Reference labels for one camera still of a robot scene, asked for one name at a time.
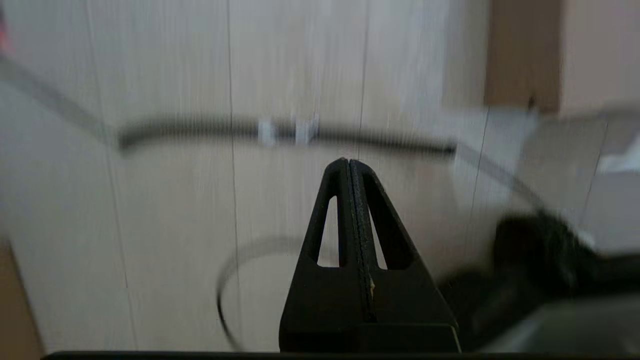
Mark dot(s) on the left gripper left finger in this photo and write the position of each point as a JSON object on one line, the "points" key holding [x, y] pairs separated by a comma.
{"points": [[330, 300]]}

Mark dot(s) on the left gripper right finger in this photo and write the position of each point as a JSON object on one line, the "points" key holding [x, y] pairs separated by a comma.
{"points": [[410, 300]]}

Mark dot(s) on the brown cardboard shoe box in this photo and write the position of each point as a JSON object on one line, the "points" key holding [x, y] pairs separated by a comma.
{"points": [[525, 50]]}

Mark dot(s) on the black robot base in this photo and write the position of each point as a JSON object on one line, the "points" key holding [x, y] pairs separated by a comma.
{"points": [[540, 270]]}

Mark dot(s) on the brown cardboard carton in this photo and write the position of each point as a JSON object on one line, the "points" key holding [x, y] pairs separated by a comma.
{"points": [[15, 310]]}

